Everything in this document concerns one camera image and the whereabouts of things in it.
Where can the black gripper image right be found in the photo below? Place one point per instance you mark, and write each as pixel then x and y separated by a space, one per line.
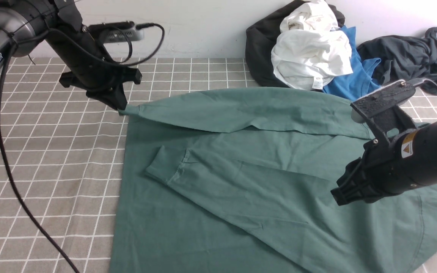
pixel 374 176

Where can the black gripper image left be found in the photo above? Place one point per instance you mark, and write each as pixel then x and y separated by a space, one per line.
pixel 91 67

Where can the green long sleeve shirt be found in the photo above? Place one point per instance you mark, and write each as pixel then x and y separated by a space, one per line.
pixel 239 181

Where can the grey robot arm on image left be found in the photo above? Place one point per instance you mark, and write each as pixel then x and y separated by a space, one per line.
pixel 25 23

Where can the blue t-shirt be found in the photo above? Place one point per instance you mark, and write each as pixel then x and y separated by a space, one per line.
pixel 359 83

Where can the white crumpled shirt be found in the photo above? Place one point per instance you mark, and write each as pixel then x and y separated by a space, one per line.
pixel 311 50

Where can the grey checkered tablecloth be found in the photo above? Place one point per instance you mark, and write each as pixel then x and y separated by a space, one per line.
pixel 66 153

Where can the dark grey crumpled garment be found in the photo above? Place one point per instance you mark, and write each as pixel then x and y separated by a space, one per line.
pixel 402 57

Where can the black garment in pile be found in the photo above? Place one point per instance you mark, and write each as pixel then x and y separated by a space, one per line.
pixel 261 38

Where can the wrist camera image right arm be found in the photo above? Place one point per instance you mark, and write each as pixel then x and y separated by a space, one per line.
pixel 381 111

